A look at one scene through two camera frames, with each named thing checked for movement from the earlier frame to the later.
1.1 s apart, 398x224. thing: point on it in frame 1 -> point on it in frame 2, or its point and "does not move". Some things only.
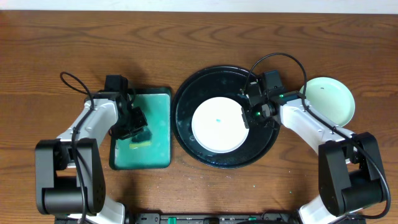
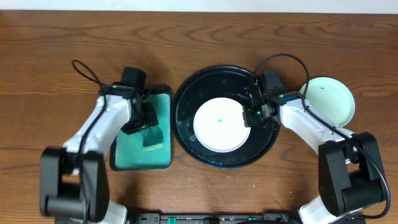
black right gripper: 246,117 does not move
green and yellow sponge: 142,140 -> 153,137
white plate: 219,126 does not move
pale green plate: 330,98 does not move
